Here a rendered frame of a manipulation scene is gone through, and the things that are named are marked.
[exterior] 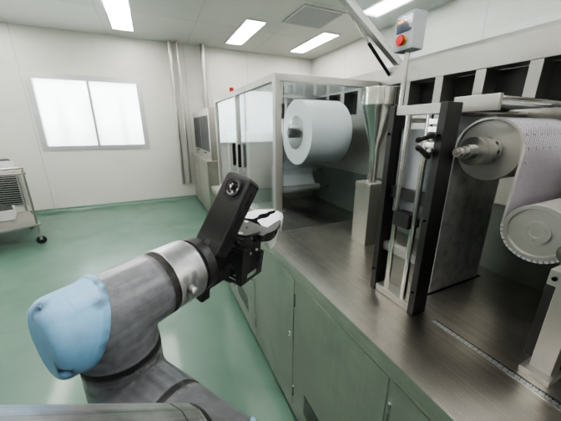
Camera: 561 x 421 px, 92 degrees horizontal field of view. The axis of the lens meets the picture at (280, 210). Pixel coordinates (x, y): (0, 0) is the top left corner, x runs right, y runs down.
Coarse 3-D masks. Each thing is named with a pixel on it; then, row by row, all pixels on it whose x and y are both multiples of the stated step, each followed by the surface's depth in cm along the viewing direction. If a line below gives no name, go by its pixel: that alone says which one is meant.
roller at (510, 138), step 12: (492, 120) 62; (468, 132) 67; (480, 132) 64; (492, 132) 62; (504, 132) 60; (516, 132) 58; (504, 144) 60; (516, 144) 58; (504, 156) 61; (516, 156) 59; (468, 168) 68; (480, 168) 65; (492, 168) 63; (504, 168) 61; (516, 168) 60
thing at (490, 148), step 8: (488, 136) 62; (464, 144) 62; (472, 144) 61; (480, 144) 59; (488, 144) 59; (496, 144) 60; (480, 152) 59; (488, 152) 59; (496, 152) 60; (464, 160) 63; (472, 160) 61; (480, 160) 60; (488, 160) 60; (496, 160) 62
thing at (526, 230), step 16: (528, 208) 57; (544, 208) 55; (560, 208) 54; (512, 224) 60; (528, 224) 57; (544, 224) 55; (560, 224) 53; (512, 240) 61; (528, 240) 58; (544, 240) 55; (560, 240) 53; (528, 256) 58; (544, 256) 56
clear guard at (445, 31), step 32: (352, 0) 103; (384, 0) 96; (416, 0) 90; (448, 0) 84; (480, 0) 80; (512, 0) 75; (544, 0) 71; (384, 32) 110; (448, 32) 95; (480, 32) 89; (512, 32) 83
